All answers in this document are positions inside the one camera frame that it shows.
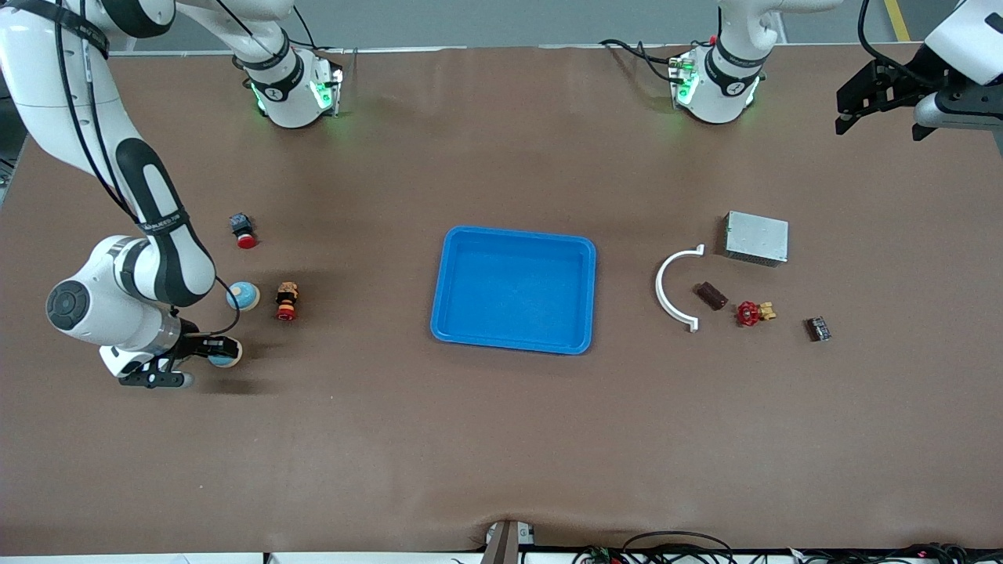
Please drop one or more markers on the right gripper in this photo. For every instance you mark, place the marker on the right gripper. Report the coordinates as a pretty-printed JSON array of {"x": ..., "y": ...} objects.
[{"x": 193, "y": 343}]

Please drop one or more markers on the dark brown cylindrical capacitor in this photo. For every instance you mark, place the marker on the dark brown cylindrical capacitor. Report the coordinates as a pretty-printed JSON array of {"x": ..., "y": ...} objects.
[{"x": 711, "y": 296}]

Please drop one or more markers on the red emergency button black base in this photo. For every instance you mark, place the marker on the red emergency button black base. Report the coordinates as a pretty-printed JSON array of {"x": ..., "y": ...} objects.
[{"x": 244, "y": 233}]

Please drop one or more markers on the silver metal power supply box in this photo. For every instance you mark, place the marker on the silver metal power supply box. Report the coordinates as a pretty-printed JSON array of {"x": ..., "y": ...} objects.
[{"x": 756, "y": 237}]

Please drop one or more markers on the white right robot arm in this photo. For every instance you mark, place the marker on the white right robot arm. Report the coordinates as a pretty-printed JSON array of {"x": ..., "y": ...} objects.
[{"x": 117, "y": 313}]

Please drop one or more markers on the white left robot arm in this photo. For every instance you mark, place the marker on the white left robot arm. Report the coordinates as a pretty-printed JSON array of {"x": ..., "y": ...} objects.
[{"x": 717, "y": 94}]

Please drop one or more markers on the blue plastic tray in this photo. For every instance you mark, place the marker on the blue plastic tray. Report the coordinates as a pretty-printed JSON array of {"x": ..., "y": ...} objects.
[{"x": 513, "y": 291}]

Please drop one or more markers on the brass valve with red handwheel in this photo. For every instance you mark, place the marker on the brass valve with red handwheel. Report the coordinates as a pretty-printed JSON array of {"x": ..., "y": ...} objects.
[{"x": 749, "y": 314}]

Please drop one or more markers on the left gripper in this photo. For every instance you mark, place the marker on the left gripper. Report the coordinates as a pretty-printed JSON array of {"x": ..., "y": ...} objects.
[{"x": 888, "y": 84}]

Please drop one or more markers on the light blue call bell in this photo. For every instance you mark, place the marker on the light blue call bell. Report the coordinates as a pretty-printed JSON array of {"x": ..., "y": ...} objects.
[
  {"x": 244, "y": 298},
  {"x": 227, "y": 362}
]

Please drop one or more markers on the red emergency button yellow collar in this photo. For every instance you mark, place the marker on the red emergency button yellow collar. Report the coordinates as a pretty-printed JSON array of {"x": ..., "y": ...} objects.
[{"x": 287, "y": 302}]

